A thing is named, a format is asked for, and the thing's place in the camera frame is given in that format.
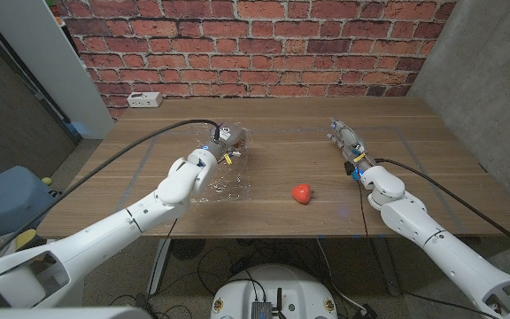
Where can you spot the yellow green tennis ball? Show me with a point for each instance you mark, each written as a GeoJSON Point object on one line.
{"type": "Point", "coordinates": [47, 181]}

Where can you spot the blue plastic bin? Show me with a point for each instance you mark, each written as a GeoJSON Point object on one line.
{"type": "Point", "coordinates": [7, 199]}

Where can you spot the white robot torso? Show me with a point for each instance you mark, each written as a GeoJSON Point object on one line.
{"type": "Point", "coordinates": [299, 292]}

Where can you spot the white power strip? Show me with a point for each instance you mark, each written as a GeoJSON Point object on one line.
{"type": "Point", "coordinates": [144, 99]}

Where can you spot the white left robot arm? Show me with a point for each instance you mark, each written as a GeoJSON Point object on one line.
{"type": "Point", "coordinates": [104, 235]}

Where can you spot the clear plastic wrap sheet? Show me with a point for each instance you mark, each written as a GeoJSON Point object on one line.
{"type": "Point", "coordinates": [233, 188]}

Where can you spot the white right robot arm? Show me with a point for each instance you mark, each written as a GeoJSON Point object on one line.
{"type": "Point", "coordinates": [436, 243]}

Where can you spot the brick print backdrop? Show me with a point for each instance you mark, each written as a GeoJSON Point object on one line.
{"type": "Point", "coordinates": [255, 44]}

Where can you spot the yellow black pad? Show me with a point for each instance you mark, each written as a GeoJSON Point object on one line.
{"type": "Point", "coordinates": [25, 238]}

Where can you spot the black round floor fan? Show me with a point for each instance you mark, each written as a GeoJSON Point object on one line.
{"type": "Point", "coordinates": [186, 249]}

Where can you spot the white robot chest panel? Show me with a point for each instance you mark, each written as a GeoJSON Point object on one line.
{"type": "Point", "coordinates": [60, 313]}

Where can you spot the white wall panel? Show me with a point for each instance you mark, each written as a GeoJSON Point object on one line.
{"type": "Point", "coordinates": [47, 57]}

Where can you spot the white table leg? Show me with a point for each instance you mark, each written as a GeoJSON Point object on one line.
{"type": "Point", "coordinates": [162, 274]}

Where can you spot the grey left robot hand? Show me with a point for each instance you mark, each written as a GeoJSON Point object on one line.
{"type": "Point", "coordinates": [228, 142]}

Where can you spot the grey table leg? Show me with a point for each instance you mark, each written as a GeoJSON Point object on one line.
{"type": "Point", "coordinates": [388, 270]}

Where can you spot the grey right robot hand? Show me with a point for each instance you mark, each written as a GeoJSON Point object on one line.
{"type": "Point", "coordinates": [350, 142]}

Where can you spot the red cap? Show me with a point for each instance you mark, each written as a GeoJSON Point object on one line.
{"type": "Point", "coordinates": [302, 193]}

